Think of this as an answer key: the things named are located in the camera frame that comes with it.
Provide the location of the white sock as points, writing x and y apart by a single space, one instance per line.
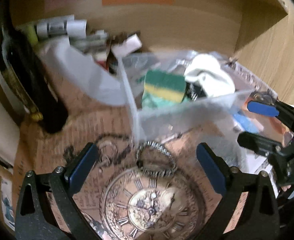
209 73

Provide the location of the yellow green tube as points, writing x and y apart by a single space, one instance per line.
32 33

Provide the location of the small white box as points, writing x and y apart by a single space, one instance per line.
125 46

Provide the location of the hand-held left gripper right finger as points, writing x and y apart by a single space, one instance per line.
210 166

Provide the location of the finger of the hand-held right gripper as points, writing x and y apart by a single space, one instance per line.
255 141
261 108

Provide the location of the dark glass bottle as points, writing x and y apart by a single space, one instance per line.
29 80

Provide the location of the green yellow sponge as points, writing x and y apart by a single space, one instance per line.
164 87

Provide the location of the white paper roll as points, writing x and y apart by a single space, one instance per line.
75 27
49 28

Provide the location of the clear plastic storage box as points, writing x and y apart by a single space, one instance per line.
167 120

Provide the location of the black patterned cloth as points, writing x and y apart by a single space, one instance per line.
195 92

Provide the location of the blue white printed paper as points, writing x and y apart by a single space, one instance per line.
8 205

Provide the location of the blue cloth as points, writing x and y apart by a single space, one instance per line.
245 123

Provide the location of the pile of small clutter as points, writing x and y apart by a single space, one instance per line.
97 43

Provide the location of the printed clock table mat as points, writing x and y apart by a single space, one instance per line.
94 120

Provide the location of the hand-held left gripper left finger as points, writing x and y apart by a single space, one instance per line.
83 163

